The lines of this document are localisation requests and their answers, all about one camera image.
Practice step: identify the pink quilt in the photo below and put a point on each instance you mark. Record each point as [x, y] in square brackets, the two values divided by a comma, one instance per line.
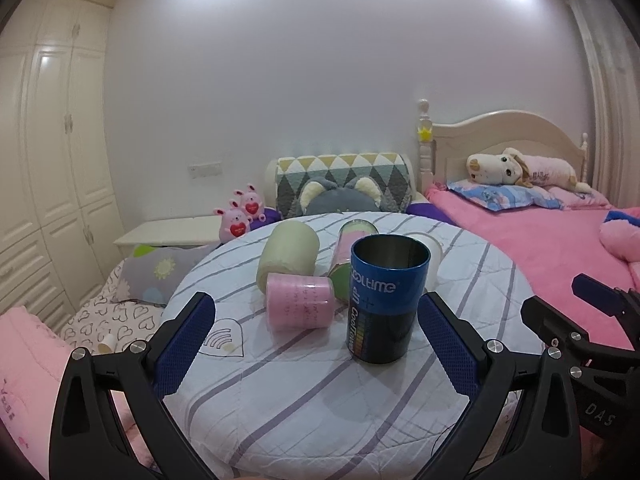
[30, 385]

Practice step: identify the small white paper cup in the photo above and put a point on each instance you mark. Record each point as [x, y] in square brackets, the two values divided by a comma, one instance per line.
[105, 343]

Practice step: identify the pale green cup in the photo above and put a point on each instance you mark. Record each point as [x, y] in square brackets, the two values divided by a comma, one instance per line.
[287, 255]

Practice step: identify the cream wardrobe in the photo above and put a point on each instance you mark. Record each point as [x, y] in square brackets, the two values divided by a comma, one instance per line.
[55, 160]

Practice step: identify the pink bed blanket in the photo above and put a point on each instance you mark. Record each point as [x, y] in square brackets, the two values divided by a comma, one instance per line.
[540, 245]

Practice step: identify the blue cloth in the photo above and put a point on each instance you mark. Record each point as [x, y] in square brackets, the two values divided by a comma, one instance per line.
[622, 216]

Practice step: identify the white wall socket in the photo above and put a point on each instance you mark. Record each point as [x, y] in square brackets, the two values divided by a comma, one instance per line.
[205, 170]

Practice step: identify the white dog plush toy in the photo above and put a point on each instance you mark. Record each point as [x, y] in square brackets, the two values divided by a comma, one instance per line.
[495, 167]

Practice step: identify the white curtain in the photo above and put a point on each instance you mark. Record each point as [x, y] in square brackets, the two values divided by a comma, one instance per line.
[607, 100]

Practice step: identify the large pink bunny plush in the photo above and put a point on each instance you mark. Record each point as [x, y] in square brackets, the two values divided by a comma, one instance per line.
[232, 224]

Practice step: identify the small pink bunny plush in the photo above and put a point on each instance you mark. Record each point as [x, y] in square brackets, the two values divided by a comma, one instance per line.
[251, 204]

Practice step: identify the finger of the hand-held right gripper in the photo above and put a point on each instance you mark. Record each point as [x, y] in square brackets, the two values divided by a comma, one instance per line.
[597, 294]
[552, 317]

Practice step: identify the purple cushion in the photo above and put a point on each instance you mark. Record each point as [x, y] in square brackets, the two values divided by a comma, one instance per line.
[270, 216]

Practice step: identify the blue cartoon pillow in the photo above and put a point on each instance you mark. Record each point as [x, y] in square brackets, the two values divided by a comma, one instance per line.
[505, 195]

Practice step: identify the triangle patterned headboard cover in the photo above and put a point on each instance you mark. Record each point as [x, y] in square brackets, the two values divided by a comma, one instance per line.
[345, 166]

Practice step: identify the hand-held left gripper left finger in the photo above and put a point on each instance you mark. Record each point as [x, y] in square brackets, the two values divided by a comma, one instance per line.
[184, 347]

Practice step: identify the green and pink cup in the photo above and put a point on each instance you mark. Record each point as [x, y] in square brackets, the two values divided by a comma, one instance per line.
[342, 260]

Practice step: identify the pink plush cushion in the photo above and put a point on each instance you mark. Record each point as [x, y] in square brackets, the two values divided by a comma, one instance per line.
[622, 241]

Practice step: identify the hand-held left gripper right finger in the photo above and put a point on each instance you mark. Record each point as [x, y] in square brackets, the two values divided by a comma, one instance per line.
[449, 355]

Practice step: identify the pink pillow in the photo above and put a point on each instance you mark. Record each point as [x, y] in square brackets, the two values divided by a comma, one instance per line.
[580, 196]

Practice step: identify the heart print sheet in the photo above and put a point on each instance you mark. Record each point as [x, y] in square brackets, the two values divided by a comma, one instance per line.
[115, 317]

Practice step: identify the cream bed headboard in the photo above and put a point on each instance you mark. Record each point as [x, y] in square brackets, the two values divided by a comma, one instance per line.
[510, 132]

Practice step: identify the grey bear cushion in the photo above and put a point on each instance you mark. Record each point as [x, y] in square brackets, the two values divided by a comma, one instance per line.
[340, 200]

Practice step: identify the grey flower pillow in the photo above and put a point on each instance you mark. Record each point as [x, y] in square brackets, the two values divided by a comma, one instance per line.
[160, 272]

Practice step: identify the white bedside table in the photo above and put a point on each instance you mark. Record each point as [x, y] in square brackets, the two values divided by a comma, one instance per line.
[170, 232]

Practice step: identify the blue metal cup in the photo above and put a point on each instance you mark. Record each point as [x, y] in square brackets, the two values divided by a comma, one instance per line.
[385, 300]

